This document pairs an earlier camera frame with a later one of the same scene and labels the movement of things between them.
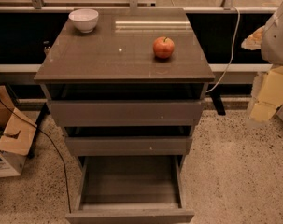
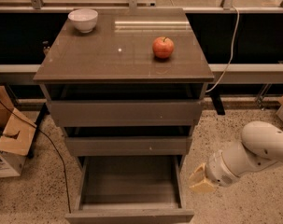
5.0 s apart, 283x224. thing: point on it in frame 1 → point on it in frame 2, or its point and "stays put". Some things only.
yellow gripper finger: x=262 y=111 → x=203 y=187
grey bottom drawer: x=130 y=189 stays put
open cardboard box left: x=8 y=159 stays put
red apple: x=163 y=48 stays put
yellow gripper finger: x=275 y=86 → x=199 y=175
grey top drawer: x=126 y=113 stays put
